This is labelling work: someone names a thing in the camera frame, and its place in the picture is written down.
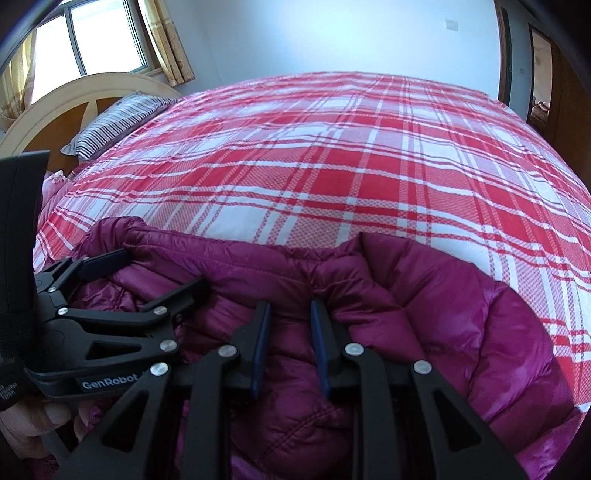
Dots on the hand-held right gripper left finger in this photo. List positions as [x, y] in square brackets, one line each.
[259, 355]

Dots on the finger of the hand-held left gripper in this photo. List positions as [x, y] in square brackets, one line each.
[184, 293]
[104, 264]

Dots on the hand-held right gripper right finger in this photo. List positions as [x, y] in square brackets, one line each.
[320, 355]

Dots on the purple puffer jacket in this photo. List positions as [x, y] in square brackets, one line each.
[438, 332]

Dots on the person's left hand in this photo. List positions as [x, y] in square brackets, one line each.
[34, 420]

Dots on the pink folded quilt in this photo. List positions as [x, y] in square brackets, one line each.
[53, 187]

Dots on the striped pillow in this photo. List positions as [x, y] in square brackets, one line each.
[115, 122]

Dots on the cream wooden headboard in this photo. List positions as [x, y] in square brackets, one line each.
[55, 99]

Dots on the red plaid bed sheet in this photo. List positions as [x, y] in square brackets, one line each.
[346, 175]

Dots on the yellow curtain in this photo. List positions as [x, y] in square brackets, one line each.
[18, 83]
[168, 41]

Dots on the window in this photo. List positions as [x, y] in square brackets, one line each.
[92, 32]

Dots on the brown wooden door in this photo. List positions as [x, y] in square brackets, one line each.
[570, 106]

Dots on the brown door frame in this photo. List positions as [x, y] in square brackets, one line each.
[505, 55]

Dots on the white wall switch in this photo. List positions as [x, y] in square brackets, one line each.
[452, 24]

